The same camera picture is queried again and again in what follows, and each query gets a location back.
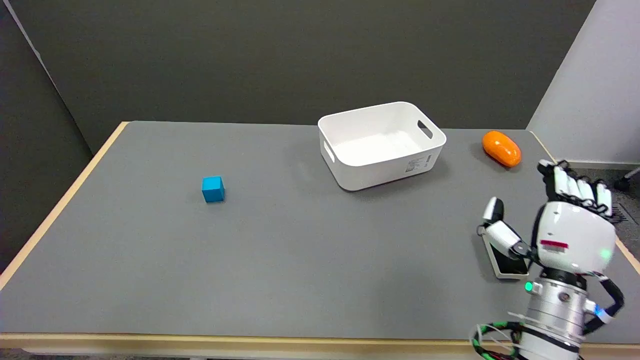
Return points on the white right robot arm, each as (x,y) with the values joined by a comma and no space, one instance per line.
(556,312)

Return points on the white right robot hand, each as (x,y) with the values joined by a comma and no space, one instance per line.
(570,235)

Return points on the orange oval toy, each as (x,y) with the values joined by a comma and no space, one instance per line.
(501,148)

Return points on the blue cube block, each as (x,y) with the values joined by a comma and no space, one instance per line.
(213,189)

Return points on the white plastic storage bin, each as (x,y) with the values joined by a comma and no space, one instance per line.
(381,145)

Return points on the black chair caster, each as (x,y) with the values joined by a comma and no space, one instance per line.
(623,183)

